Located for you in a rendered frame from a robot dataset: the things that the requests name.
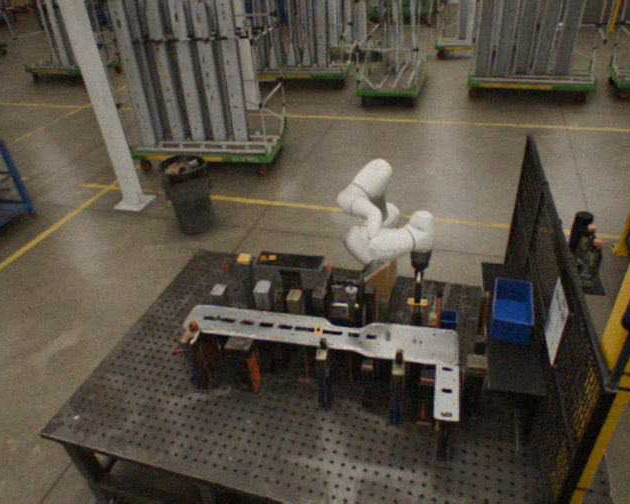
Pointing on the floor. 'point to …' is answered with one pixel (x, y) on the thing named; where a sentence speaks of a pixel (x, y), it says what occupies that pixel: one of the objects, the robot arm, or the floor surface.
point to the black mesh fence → (563, 333)
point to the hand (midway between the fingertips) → (417, 294)
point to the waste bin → (188, 191)
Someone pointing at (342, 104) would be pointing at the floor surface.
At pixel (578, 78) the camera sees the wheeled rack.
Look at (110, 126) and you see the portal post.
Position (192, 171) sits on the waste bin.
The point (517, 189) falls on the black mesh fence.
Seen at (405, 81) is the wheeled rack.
